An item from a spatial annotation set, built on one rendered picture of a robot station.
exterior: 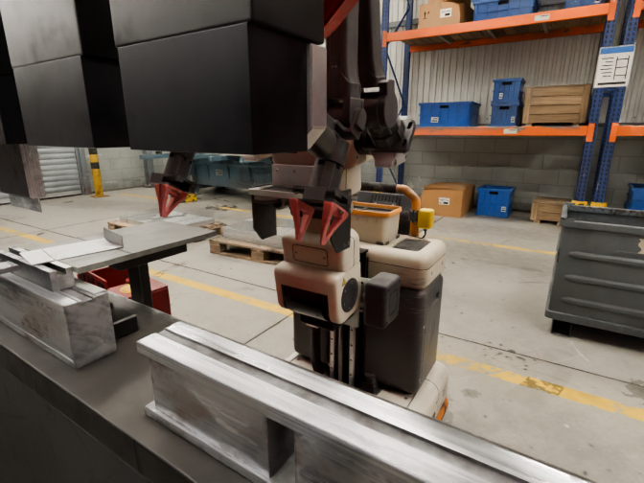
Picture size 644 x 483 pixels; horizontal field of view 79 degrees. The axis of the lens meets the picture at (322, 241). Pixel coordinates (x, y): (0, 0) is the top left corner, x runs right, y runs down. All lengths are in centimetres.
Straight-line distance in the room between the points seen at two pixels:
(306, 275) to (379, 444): 84
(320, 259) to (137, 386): 68
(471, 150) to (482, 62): 128
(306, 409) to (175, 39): 30
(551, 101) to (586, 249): 367
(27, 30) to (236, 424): 43
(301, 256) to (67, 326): 71
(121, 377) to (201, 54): 44
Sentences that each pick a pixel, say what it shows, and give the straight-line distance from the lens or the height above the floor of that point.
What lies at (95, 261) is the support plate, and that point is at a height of 100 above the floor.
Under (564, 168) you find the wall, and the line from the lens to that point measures 669.
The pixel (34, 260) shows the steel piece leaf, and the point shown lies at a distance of 74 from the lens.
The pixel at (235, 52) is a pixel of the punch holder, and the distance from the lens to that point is 28.
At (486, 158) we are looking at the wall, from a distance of 677.
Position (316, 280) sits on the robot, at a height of 79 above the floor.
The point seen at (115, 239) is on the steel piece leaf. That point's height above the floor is 101.
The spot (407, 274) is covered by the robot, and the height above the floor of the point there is 74.
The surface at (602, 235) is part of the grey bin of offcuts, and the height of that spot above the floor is 64.
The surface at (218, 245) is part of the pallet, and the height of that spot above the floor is 10.
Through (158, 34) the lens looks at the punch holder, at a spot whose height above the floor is 126.
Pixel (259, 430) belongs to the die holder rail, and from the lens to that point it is 39.
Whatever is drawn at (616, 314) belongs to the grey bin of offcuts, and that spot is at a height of 20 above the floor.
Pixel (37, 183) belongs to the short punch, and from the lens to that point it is 68.
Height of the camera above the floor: 119
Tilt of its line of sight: 16 degrees down
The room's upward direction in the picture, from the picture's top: straight up
